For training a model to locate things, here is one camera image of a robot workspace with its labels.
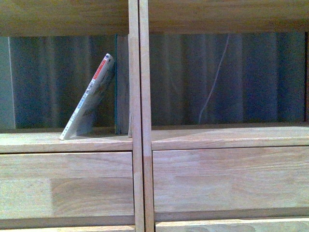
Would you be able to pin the right wooden shelf unit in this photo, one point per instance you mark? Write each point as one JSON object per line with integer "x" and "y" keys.
{"x": 183, "y": 17}

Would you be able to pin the left wooden shelf unit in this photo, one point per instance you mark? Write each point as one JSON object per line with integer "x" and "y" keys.
{"x": 117, "y": 120}

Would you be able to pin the left upper wooden drawer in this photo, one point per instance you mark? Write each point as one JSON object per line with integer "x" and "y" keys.
{"x": 66, "y": 185}

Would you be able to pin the wooden shelf unit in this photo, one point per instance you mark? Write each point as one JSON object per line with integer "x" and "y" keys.
{"x": 117, "y": 120}
{"x": 183, "y": 17}

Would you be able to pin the right upper wooden drawer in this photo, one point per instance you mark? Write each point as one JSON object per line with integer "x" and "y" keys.
{"x": 231, "y": 179}

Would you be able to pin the white paperback book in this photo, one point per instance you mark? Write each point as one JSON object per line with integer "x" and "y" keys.
{"x": 82, "y": 119}

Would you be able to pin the right lower wooden drawer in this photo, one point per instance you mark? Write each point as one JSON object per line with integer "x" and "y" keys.
{"x": 236, "y": 225}

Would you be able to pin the left lower wooden drawer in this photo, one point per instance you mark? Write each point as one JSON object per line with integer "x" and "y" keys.
{"x": 125, "y": 228}

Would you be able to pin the wooden drawer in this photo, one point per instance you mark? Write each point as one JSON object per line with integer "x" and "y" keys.
{"x": 66, "y": 185}
{"x": 125, "y": 228}
{"x": 236, "y": 225}
{"x": 231, "y": 179}

